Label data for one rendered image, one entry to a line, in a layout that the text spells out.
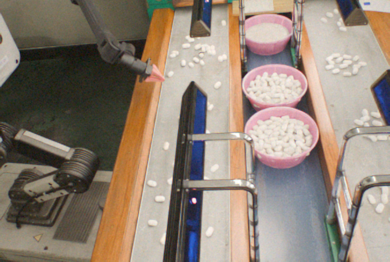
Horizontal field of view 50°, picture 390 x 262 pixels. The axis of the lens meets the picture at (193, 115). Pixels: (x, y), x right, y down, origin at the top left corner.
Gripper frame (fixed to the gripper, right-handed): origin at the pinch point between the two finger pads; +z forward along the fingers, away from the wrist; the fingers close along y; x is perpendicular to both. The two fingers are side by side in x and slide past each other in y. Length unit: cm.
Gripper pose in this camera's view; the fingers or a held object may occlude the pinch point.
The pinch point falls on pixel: (162, 79)
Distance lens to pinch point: 174.3
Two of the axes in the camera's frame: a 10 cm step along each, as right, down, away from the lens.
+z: 8.4, 4.2, 3.4
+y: 0.5, -6.8, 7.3
